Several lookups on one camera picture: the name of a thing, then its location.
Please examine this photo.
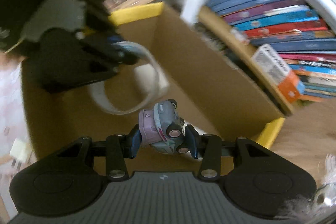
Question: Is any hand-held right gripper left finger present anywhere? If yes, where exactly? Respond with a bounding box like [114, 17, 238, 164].
[56, 124, 142, 180]

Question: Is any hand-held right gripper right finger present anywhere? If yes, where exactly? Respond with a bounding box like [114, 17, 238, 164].
[185, 124, 272, 180]

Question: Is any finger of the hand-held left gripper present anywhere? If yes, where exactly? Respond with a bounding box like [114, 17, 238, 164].
[85, 28, 140, 66]
[26, 29, 120, 93]

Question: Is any grey and pink toy car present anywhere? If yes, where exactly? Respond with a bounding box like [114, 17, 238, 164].
[139, 99, 191, 154]

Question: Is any grey tape roll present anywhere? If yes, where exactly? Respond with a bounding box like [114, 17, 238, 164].
[89, 42, 171, 115]

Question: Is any yellow cardboard box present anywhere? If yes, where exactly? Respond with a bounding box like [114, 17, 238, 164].
[21, 2, 286, 161]

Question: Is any white pronged charger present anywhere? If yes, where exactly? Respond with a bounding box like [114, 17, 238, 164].
[10, 138, 30, 162]

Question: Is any white and orange carton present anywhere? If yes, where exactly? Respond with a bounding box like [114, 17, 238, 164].
[251, 45, 305, 103]

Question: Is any grey fluffy pompom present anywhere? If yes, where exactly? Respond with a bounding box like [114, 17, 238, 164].
[278, 154, 336, 222]

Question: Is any row of colourful books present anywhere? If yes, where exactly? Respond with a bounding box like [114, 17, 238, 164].
[207, 0, 336, 103]

